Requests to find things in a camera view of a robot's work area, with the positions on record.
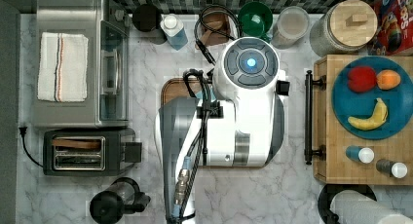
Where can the brown toast slice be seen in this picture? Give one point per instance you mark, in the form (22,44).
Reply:
(75,144)

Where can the wooden cutting board tray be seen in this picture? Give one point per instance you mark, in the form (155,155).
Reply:
(177,89)

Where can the clear blue bottle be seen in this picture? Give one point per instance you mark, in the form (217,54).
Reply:
(174,29)

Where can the green mug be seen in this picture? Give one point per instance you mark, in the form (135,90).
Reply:
(256,20)

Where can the black round lid jar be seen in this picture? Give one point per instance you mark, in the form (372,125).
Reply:
(146,18)

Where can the glass jar of grains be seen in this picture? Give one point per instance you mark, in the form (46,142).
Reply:
(292,24)

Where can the black french press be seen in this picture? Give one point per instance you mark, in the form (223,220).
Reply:
(122,197)

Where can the stainless toaster oven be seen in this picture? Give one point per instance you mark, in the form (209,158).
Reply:
(106,25)

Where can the wooden drawer box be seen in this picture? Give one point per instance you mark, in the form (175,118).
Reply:
(326,140)

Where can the black toaster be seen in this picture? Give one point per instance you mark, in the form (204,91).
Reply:
(118,152)

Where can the white striped towel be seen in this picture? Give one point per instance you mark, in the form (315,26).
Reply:
(63,67)

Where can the black paper towel holder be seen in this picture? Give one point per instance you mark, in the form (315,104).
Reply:
(329,191)

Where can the red apple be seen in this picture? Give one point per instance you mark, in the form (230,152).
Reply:
(361,79)

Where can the blue shaker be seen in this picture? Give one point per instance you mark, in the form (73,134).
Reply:
(360,154)

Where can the dark blue plate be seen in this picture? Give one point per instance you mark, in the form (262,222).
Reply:
(346,103)

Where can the glass jar wooden lid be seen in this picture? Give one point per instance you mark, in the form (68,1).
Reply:
(345,28)

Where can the yellow banana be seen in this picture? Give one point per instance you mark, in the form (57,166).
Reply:
(376,120)

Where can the paper towel roll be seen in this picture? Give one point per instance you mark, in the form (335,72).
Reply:
(354,208)

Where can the orange fruit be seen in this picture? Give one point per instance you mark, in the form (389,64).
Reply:
(388,79)

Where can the grey shaker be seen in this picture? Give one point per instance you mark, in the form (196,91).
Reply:
(391,168)

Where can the froot loops cereal box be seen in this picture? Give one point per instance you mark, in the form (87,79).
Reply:
(395,28)

